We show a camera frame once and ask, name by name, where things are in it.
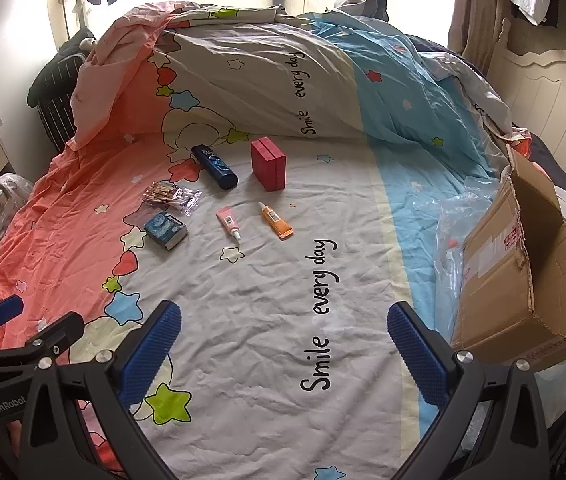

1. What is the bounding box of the orange plastic bag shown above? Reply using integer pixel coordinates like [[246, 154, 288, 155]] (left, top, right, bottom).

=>
[[500, 130, 534, 161]]

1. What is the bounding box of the cream wooden headboard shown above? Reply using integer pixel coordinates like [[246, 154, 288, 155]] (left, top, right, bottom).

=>
[[485, 17, 566, 161]]

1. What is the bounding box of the pink glue tube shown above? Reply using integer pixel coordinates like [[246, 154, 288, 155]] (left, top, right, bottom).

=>
[[215, 207, 242, 246]]

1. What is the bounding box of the red box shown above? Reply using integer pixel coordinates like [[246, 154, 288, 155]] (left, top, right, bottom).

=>
[[250, 137, 287, 192]]

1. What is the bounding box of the brown cardboard box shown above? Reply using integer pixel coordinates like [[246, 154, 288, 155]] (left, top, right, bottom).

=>
[[450, 142, 566, 373]]

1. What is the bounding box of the bag of cotton swabs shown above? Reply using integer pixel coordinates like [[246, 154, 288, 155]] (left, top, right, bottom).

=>
[[142, 180, 203, 218]]

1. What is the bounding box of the star printed duvet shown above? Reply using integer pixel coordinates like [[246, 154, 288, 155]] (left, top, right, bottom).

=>
[[70, 0, 514, 173]]

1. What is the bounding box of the dark blue blanket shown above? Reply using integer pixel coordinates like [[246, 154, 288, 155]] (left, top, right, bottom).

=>
[[525, 130, 566, 241]]

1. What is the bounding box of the beige curtain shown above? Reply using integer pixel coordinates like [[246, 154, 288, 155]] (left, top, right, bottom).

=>
[[448, 0, 504, 76]]

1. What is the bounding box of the orange glue tube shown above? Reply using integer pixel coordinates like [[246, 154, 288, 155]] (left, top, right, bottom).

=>
[[256, 201, 294, 241]]

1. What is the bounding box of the small blue patterned box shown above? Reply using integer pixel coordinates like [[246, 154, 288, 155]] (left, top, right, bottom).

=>
[[143, 211, 189, 251]]

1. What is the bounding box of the crumpled clear plastic bag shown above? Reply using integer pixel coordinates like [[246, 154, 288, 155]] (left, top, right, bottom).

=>
[[0, 172, 34, 271]]

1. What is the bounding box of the dark blue shampoo bottle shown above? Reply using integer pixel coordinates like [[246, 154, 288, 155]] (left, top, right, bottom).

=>
[[191, 144, 239, 191]]

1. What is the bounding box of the dark grey cloth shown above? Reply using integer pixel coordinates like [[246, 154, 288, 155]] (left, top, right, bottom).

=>
[[335, 0, 389, 23]]

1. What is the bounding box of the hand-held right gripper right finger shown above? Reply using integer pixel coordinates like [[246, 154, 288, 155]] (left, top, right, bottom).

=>
[[386, 301, 551, 480]]

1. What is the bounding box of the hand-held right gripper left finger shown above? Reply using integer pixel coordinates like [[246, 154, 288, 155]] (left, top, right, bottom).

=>
[[17, 300, 183, 480]]

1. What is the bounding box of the star printed bedsheet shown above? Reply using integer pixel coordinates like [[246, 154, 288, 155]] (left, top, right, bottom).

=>
[[0, 130, 508, 480]]

